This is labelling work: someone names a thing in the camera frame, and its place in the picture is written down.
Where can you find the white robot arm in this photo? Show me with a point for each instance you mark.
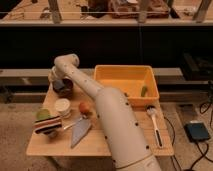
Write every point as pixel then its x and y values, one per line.
pixel 126 141

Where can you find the green pickle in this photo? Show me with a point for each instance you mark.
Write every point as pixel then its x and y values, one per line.
pixel 143 91

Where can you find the dark blue sponge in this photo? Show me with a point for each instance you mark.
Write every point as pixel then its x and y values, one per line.
pixel 58 86

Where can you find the green round object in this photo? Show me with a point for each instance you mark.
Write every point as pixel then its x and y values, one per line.
pixel 42 114

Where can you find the orange tomato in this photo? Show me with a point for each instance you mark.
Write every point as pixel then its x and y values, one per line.
pixel 84 108

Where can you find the white cup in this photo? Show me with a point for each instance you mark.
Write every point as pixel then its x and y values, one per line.
pixel 63 107

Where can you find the blue foot pedal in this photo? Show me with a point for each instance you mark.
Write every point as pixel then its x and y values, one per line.
pixel 196 132

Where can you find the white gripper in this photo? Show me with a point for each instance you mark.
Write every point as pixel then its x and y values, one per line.
pixel 52 75

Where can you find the purple bowl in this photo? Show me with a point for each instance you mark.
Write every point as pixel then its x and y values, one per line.
pixel 68 88

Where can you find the white dish brush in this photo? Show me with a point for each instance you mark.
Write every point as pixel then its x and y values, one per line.
pixel 152 112

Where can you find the black box on shelf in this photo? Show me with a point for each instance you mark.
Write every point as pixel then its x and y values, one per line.
pixel 197 68

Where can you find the yellow plastic bin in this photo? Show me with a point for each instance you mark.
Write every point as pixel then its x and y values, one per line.
pixel 129 79

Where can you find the small wooden table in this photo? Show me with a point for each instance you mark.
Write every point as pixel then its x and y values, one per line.
pixel 94 144

